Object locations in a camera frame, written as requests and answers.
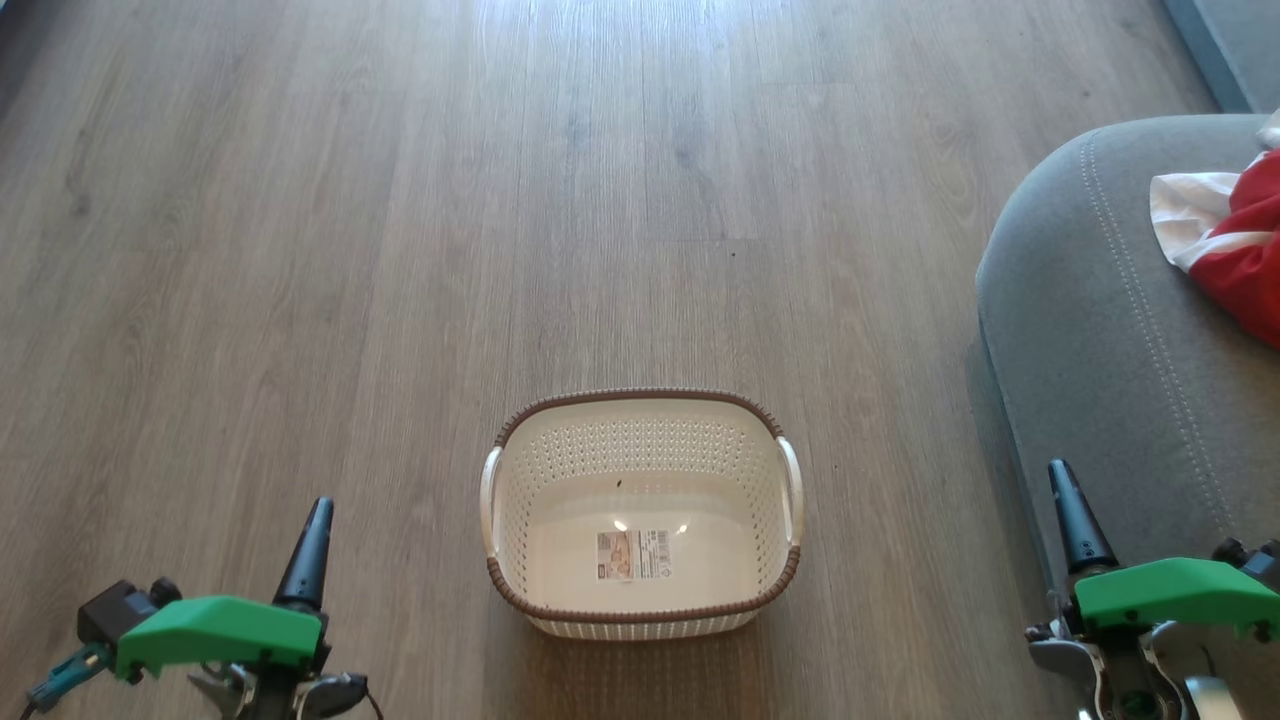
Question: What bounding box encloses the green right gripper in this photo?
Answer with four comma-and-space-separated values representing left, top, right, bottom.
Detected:
1046, 458, 1280, 642

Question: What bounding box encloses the grey fabric sofa seat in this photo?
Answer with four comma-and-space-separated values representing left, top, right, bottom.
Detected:
976, 114, 1280, 720

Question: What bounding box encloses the cream basket with brown rim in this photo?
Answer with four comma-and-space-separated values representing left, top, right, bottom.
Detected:
479, 388, 805, 641

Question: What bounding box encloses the paper label sticker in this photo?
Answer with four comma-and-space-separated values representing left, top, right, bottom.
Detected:
596, 529, 673, 583

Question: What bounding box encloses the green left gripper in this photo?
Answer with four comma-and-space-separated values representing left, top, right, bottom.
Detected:
114, 496, 335, 684

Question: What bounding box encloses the red white-trimmed garment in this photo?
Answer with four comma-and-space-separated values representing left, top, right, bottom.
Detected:
1149, 108, 1280, 350

